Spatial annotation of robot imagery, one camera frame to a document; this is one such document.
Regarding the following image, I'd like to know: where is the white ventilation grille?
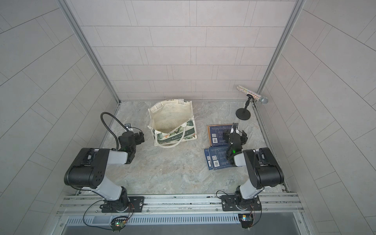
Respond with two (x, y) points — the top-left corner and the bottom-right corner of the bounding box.
(66, 213), (240, 227)

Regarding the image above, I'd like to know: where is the circuit board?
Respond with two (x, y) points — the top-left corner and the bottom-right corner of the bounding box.
(238, 213), (254, 229)
(110, 216), (129, 232)

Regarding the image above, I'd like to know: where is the glittery microphone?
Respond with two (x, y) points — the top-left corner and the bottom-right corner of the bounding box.
(237, 85), (269, 104)

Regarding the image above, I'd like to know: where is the right circuit board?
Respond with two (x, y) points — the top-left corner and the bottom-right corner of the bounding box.
(238, 213), (254, 229)

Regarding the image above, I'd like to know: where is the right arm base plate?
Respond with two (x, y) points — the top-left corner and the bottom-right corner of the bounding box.
(220, 195), (262, 212)

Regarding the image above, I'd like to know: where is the left circuit board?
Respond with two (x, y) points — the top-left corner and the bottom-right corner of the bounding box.
(110, 216), (129, 232)

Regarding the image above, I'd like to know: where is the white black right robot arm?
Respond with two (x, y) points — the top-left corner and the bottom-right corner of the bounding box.
(223, 123), (285, 211)

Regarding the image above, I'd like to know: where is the black microphone stand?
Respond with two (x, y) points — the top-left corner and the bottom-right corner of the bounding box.
(236, 94), (254, 120)

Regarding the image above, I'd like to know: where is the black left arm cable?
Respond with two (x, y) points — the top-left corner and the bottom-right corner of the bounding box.
(100, 112), (130, 150)

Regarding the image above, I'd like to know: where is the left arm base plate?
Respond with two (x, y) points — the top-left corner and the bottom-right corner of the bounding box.
(99, 196), (145, 213)

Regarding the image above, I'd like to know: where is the floral canvas tote bag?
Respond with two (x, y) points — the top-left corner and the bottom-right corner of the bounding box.
(148, 99), (197, 148)

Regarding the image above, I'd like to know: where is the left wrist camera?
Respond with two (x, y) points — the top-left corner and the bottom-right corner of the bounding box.
(124, 123), (133, 131)

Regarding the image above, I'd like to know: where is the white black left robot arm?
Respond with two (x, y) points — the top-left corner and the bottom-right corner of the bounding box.
(64, 131), (145, 213)

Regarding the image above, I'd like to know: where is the brown black book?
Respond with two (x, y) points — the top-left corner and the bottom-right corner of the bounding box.
(207, 125), (212, 147)

